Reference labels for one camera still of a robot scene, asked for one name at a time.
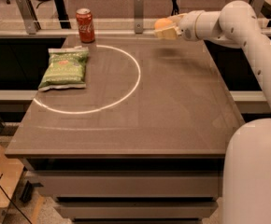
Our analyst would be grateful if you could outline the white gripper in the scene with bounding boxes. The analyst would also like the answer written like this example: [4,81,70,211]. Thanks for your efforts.
[154,10,204,41]

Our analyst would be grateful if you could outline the orange fruit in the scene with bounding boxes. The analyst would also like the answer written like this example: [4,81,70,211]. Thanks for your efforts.
[154,18,173,30]

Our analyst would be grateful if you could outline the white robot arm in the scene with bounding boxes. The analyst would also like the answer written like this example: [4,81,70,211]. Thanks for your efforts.
[154,0,271,224]

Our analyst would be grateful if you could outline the green jalapeno chip bag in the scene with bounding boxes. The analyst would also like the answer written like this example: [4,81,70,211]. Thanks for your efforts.
[38,47,89,91]

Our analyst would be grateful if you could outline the red cola can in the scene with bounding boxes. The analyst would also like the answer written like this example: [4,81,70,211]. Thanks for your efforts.
[76,8,95,43]

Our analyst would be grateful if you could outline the upper grey drawer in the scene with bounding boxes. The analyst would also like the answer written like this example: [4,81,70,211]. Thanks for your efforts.
[26,171,222,199]

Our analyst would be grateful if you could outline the grey drawer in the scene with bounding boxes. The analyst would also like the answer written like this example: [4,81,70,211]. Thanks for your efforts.
[26,171,222,199]
[55,202,218,219]

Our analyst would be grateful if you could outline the lower grey drawer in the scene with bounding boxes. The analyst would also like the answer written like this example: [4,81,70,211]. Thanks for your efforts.
[55,202,218,219]

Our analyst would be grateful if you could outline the cardboard box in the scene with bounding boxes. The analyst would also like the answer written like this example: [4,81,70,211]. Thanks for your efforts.
[0,130,25,224]

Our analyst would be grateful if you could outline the middle metal rail bracket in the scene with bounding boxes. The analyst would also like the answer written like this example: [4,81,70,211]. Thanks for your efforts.
[134,0,144,34]

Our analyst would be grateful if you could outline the metal rail bracket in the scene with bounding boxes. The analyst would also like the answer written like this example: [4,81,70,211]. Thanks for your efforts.
[134,0,144,34]
[15,0,41,35]
[250,0,265,16]

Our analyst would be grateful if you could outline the right metal rail bracket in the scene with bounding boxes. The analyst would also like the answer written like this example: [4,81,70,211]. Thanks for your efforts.
[250,0,265,16]

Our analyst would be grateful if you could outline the left metal rail bracket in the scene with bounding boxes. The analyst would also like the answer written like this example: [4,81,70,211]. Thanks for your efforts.
[15,0,41,35]

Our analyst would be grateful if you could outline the black floor cable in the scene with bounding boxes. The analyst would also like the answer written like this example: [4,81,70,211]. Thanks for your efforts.
[0,164,33,224]

